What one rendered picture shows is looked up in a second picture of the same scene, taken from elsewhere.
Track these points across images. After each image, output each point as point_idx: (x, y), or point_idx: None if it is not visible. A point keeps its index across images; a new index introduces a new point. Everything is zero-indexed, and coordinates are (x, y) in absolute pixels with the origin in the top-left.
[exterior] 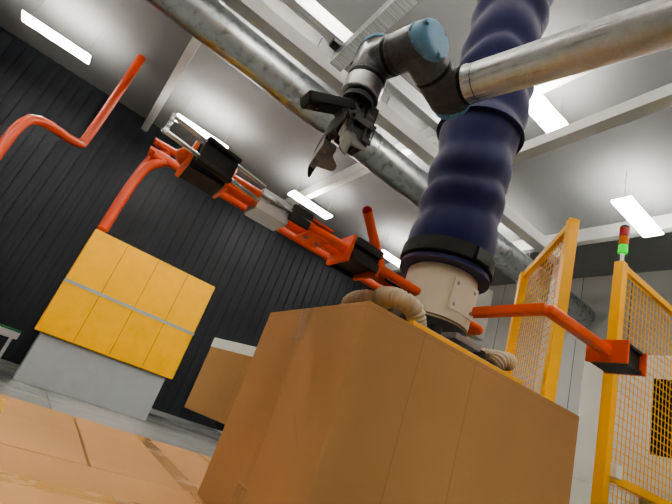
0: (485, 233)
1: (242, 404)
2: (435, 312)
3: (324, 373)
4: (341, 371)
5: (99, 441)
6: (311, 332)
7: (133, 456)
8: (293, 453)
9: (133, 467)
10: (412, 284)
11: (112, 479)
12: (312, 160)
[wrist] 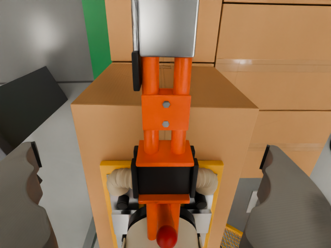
0: None
1: (212, 79)
2: (133, 225)
3: (112, 85)
4: (93, 85)
5: (300, 19)
6: None
7: (275, 41)
8: (124, 73)
9: (243, 34)
10: (147, 230)
11: (204, 13)
12: (270, 164)
